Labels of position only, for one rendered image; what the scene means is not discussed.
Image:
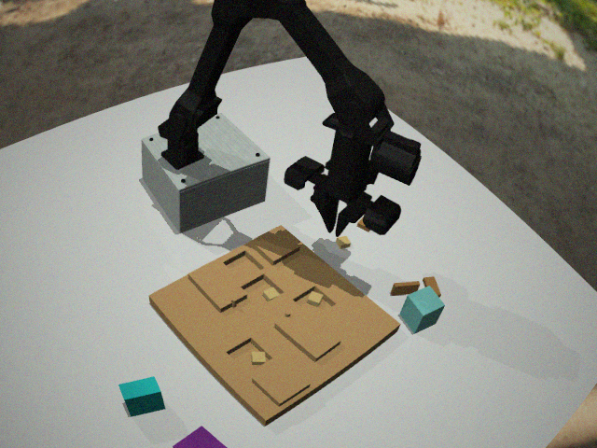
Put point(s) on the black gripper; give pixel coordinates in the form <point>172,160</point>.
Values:
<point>342,183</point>

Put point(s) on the tan square puzzle board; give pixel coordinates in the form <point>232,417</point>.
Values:
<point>220,314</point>

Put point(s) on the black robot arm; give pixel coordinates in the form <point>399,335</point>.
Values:
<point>354,96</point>

